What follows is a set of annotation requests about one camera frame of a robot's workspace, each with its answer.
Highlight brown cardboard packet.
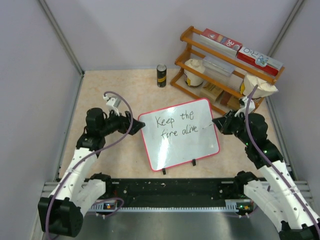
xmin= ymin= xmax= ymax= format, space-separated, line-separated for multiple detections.
xmin=199 ymin=82 xmax=224 ymax=103

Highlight pink framed whiteboard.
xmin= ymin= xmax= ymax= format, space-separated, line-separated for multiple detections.
xmin=138 ymin=98 xmax=220 ymax=172

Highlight clear plastic box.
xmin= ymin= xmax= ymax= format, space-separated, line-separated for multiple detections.
xmin=202 ymin=56 xmax=235 ymax=77

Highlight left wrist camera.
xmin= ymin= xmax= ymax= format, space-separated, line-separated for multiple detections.
xmin=103 ymin=95 xmax=122 ymax=116

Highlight grey cable duct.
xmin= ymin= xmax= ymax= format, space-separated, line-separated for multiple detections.
xmin=87 ymin=199 xmax=255 ymax=215

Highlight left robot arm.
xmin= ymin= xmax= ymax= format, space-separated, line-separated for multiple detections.
xmin=37 ymin=107 xmax=146 ymax=238

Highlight black drink can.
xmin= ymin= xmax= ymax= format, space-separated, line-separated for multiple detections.
xmin=156 ymin=64 xmax=167 ymax=88

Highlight cream cloth bag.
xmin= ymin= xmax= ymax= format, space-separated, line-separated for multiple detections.
xmin=240 ymin=73 xmax=279 ymax=99

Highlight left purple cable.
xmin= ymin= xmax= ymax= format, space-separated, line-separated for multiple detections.
xmin=46 ymin=91 xmax=134 ymax=240

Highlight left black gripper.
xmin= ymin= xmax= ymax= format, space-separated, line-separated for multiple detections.
xmin=99 ymin=107 xmax=145 ymax=136

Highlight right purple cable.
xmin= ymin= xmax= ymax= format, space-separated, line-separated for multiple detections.
xmin=244 ymin=84 xmax=320 ymax=236

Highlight red box with 3D print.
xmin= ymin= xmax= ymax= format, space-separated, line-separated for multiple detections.
xmin=199 ymin=28 xmax=243 ymax=57

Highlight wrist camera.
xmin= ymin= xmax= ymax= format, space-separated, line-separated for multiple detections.
xmin=236 ymin=96 xmax=255 ymax=116
xmin=103 ymin=95 xmax=122 ymax=116

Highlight white marker pen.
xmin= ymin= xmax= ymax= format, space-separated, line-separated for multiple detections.
xmin=202 ymin=123 xmax=213 ymax=130

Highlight dark brown box on rack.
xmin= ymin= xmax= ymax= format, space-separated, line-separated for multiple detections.
xmin=220 ymin=91 xmax=241 ymax=111

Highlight red white foil box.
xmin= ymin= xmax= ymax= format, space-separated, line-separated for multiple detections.
xmin=236 ymin=46 xmax=283 ymax=76

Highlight white jar on rack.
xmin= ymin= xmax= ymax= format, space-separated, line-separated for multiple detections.
xmin=184 ymin=58 xmax=206 ymax=88

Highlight purple cable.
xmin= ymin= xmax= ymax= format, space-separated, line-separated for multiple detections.
xmin=46 ymin=91 xmax=134 ymax=240
xmin=244 ymin=84 xmax=320 ymax=236

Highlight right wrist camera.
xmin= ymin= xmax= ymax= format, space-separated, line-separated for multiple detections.
xmin=236 ymin=96 xmax=255 ymax=116

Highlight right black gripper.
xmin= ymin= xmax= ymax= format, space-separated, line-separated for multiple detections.
xmin=213 ymin=109 xmax=252 ymax=145

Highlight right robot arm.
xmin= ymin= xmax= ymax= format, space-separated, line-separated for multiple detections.
xmin=212 ymin=110 xmax=320 ymax=240

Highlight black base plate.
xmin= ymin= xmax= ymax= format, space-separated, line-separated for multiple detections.
xmin=98 ymin=178 xmax=248 ymax=207

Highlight wooden two tier rack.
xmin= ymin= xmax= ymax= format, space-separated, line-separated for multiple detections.
xmin=170 ymin=26 xmax=285 ymax=114

